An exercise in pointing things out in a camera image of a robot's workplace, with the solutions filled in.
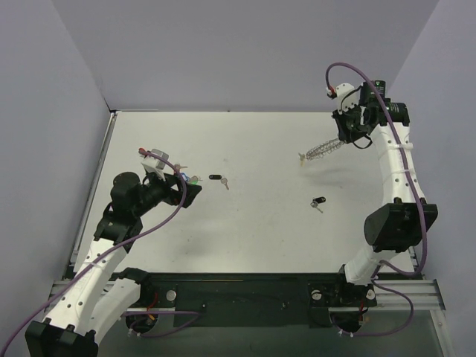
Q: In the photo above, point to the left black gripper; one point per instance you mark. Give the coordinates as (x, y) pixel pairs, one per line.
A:
(175, 190)

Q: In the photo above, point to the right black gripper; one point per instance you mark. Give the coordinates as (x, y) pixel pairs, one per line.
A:
(347, 129)

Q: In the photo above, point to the white disc wire keyring holder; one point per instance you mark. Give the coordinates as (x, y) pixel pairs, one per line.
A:
(320, 150)

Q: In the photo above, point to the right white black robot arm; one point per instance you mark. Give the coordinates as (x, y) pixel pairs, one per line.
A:
(405, 216)

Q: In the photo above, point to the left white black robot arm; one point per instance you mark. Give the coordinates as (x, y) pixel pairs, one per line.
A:
(84, 313)

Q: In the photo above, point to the red tag key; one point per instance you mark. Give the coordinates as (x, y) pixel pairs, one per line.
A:
(179, 167)

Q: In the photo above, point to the green key tag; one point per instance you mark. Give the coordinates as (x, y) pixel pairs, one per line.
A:
(194, 180)

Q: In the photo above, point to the black tag silver key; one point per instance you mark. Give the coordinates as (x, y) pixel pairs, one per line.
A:
(222, 179)

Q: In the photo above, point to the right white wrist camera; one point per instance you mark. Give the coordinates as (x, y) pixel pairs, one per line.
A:
(347, 96)

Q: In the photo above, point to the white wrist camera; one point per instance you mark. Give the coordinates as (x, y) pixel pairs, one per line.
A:
(153, 163)
(347, 96)

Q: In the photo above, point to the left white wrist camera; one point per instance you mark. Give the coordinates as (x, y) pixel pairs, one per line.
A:
(153, 163)

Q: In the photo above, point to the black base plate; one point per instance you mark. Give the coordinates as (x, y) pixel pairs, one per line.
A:
(256, 299)

